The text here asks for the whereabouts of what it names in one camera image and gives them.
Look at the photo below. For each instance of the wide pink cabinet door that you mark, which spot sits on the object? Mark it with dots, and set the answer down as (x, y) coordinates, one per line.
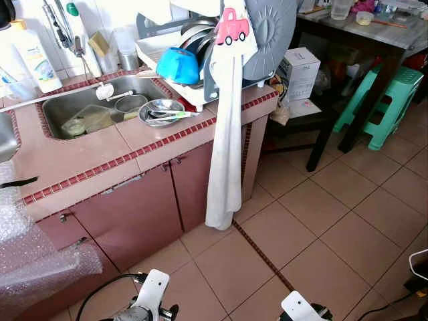
(127, 214)

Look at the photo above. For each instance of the narrow pink cabinet door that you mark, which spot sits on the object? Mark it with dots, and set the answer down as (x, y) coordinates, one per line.
(194, 180)

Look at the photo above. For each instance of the clear bubble wrap sheet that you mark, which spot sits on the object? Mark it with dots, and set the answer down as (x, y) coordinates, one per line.
(27, 254)

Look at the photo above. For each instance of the white towel pink car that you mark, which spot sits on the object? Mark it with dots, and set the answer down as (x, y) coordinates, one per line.
(226, 134)

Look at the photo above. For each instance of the black low table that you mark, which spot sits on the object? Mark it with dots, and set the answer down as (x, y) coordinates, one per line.
(311, 114)

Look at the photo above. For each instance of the black tape strip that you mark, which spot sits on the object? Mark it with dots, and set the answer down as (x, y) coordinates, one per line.
(17, 182)

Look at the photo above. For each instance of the steel bowl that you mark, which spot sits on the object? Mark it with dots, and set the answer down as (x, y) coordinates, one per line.
(157, 110)

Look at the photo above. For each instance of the clear plastic food container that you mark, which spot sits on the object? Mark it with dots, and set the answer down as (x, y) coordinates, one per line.
(90, 120)

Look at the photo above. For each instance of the steel pot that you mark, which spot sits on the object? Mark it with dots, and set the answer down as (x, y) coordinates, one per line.
(131, 103)

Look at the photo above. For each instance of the green plastic stool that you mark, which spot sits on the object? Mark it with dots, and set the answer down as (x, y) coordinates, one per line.
(398, 100)

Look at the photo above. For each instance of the small steel sink basin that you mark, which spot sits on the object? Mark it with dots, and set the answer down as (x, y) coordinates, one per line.
(67, 107)

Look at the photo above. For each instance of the white cardboard box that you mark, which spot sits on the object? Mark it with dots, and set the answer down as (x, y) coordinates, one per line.
(299, 70)

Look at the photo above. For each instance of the blue plastic container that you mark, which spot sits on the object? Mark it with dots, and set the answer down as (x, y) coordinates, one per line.
(177, 67)

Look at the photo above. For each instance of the steel cup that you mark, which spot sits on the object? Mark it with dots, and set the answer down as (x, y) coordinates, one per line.
(127, 61)

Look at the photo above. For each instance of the white bottle green cap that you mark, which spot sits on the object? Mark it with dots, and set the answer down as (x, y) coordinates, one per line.
(92, 60)

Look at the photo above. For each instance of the white dish rack tray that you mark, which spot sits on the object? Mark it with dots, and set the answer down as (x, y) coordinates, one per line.
(150, 47)

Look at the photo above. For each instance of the yellow sponge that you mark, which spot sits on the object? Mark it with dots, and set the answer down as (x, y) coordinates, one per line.
(99, 43)

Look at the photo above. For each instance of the grey plastic rack cover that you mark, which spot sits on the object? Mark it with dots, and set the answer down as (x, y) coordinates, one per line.
(274, 33)

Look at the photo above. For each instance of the white detergent bottle yellow cap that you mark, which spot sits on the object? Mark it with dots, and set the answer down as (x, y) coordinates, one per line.
(33, 60)

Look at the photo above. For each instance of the dark table grey top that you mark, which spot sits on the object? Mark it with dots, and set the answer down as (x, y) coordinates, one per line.
(388, 33)

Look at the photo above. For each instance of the small pale bowl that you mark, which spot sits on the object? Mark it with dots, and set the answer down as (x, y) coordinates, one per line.
(364, 18)

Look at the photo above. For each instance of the chrome sink faucet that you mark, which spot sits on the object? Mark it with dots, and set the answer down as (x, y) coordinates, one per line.
(59, 30)

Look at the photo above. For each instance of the clear plastic cup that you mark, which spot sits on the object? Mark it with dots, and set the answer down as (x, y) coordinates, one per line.
(340, 8)

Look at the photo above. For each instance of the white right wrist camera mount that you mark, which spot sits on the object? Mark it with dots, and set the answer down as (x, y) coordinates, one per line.
(299, 309)

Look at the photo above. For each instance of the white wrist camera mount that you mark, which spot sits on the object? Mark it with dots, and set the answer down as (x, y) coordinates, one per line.
(299, 309)
(152, 291)

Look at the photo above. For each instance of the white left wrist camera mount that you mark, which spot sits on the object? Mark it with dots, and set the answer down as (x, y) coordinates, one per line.
(152, 291)

